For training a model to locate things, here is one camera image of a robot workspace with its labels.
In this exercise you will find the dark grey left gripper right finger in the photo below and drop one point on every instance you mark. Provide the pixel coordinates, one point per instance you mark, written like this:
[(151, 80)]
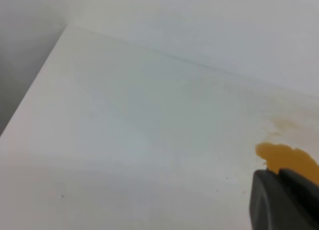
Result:
[(303, 191)]

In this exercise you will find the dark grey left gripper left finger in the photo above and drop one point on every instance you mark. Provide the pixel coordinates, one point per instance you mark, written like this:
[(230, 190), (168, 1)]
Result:
[(273, 208)]

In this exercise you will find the large brown coffee puddle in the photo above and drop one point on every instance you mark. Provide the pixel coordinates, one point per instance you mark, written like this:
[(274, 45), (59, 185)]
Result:
[(280, 156)]

